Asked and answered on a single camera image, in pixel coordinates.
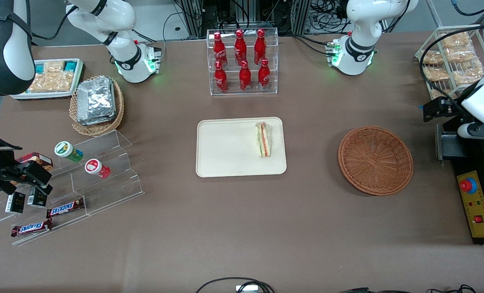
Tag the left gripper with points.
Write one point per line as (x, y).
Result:
(454, 106)

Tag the triangle sandwich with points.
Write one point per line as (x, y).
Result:
(264, 140)

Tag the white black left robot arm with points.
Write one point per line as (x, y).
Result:
(364, 24)

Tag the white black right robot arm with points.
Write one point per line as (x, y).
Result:
(5, 49)

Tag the brown wicker basket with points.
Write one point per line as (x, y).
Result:
(374, 160)

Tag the white rectangular snack tray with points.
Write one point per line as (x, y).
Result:
(46, 96)

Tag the light tan wicker basket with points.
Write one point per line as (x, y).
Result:
(97, 130)

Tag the beige plastic tray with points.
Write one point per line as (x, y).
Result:
(225, 146)

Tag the clear bag of snacks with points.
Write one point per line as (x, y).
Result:
(437, 94)
(432, 57)
(467, 73)
(461, 55)
(436, 74)
(455, 40)

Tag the small black box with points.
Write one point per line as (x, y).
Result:
(37, 200)
(15, 202)

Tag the red brown snack box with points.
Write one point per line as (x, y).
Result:
(38, 158)

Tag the Snickers chocolate bar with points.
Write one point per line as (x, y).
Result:
(31, 228)
(64, 208)

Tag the green jar white lid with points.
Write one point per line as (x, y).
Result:
(64, 149)

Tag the red jar white lid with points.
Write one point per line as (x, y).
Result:
(93, 167)

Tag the red emergency stop button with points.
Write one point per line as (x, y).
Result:
(467, 185)

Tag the clear acrylic stepped display stand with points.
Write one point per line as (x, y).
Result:
(115, 191)

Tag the clear cracker packet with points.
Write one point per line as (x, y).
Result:
(39, 85)
(53, 66)
(60, 80)

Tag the yellow control panel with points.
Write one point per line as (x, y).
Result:
(478, 203)

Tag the silver foil packet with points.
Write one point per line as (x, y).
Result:
(95, 97)
(103, 121)

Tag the teal snack packet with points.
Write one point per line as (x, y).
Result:
(70, 65)
(39, 68)

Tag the clear acrylic bottle rack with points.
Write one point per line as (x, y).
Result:
(274, 61)

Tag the red cola bottle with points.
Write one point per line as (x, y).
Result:
(263, 76)
(219, 51)
(245, 78)
(260, 48)
(239, 49)
(221, 79)

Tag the aluminium frame post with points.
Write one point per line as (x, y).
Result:
(301, 16)
(195, 16)

